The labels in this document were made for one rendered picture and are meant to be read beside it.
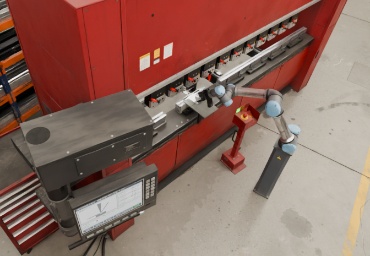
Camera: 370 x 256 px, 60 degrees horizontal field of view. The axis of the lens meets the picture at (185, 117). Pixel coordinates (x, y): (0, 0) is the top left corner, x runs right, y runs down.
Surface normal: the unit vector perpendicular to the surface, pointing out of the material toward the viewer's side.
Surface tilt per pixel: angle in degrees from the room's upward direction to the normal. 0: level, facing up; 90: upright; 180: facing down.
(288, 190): 0
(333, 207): 0
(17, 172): 0
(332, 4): 90
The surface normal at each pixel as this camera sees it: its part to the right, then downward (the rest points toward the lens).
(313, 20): -0.71, 0.46
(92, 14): 0.70, 0.56
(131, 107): 0.10, -0.69
